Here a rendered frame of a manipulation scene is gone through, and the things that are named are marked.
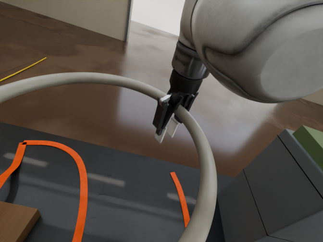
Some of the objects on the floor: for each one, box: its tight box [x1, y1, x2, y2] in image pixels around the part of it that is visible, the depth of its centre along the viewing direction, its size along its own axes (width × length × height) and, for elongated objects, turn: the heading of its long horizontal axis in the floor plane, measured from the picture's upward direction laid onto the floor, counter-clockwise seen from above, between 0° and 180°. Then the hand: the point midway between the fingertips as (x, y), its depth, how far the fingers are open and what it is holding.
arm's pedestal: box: [217, 129, 323, 242], centre depth 96 cm, size 50×50×80 cm
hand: (166, 130), depth 50 cm, fingers closed on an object, 4 cm apart
